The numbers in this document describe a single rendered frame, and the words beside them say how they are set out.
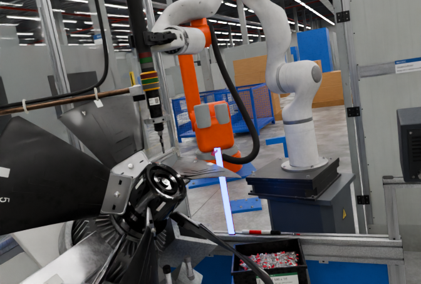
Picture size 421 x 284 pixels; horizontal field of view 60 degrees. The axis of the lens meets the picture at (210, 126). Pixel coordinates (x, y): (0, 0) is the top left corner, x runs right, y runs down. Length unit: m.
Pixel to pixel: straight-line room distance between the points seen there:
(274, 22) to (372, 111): 1.37
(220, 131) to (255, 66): 4.30
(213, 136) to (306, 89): 3.52
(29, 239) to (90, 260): 0.19
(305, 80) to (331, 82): 8.70
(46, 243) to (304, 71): 1.00
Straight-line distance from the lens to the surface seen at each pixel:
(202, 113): 4.74
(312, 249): 1.32
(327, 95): 10.13
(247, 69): 9.04
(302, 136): 1.47
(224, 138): 4.87
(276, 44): 1.43
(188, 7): 1.21
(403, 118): 1.14
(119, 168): 0.94
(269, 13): 1.42
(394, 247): 1.29
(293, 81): 1.42
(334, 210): 1.48
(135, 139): 0.97
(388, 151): 2.68
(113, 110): 1.05
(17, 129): 0.79
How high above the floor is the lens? 1.46
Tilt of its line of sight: 9 degrees down
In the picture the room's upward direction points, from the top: 10 degrees counter-clockwise
